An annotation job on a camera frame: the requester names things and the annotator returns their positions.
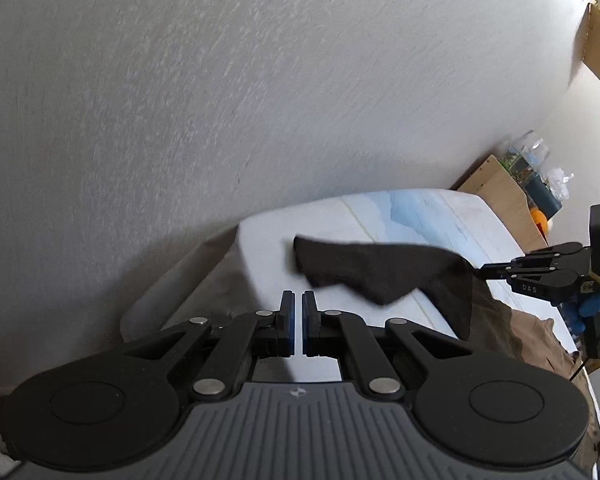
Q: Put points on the white marble print tablecloth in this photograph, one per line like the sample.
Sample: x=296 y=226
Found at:
x=380 y=215

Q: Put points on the glass fish bowl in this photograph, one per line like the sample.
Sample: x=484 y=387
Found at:
x=522 y=152

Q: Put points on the person's right hand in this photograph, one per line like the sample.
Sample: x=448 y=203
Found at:
x=587 y=306

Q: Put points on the clear plastic bag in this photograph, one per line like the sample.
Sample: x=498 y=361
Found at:
x=560 y=182

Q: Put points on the brown knit sweater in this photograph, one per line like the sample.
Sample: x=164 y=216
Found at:
x=525 y=340

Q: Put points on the orange fruit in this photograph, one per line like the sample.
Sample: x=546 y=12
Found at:
x=540 y=221

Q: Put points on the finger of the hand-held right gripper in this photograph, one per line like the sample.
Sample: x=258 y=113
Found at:
x=540 y=275
x=550 y=255

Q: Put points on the black garment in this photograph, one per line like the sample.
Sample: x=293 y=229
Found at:
x=380 y=270

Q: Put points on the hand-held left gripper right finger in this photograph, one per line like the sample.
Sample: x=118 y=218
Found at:
x=307 y=322

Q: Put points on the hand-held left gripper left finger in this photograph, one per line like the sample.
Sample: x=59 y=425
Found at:
x=291 y=322

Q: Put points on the light wood drawer cabinet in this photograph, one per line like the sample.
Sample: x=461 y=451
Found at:
x=500 y=200

